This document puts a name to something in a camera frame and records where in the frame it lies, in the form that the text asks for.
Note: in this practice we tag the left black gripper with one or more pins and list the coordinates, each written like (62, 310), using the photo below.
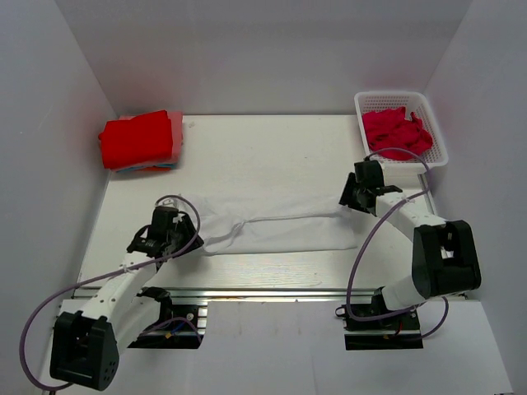
(187, 226)

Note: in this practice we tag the folded red t shirt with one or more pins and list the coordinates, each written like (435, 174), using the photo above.
(109, 139)

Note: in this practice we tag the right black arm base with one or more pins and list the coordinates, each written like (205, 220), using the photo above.
(364, 323)

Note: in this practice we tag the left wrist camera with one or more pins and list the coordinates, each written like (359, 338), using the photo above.
(168, 202)

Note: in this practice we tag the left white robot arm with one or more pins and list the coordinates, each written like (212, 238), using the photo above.
(87, 344)

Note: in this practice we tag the white t shirt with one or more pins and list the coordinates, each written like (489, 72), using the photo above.
(272, 224)

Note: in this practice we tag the crumpled magenta t shirt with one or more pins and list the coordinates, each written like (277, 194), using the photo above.
(390, 130)

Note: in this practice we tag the white plastic basket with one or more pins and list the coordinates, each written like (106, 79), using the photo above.
(414, 102)

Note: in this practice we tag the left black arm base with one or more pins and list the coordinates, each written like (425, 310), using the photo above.
(182, 313)

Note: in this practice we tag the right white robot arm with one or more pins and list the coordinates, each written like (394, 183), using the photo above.
(444, 257)

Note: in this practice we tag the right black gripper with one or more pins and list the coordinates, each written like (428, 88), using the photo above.
(347, 197)

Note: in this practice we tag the folded blue t shirt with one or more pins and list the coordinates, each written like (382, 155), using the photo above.
(161, 167)

